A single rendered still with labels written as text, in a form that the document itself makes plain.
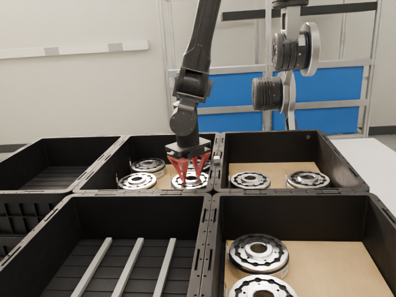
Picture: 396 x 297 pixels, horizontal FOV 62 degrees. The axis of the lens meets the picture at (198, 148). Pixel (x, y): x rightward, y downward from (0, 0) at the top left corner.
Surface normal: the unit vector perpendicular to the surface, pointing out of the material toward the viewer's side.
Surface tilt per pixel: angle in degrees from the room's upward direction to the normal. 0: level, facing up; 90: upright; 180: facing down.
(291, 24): 90
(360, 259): 0
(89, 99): 90
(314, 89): 90
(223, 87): 90
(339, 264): 0
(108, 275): 0
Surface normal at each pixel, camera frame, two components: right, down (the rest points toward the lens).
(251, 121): -0.04, 0.34
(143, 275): -0.06, -0.94
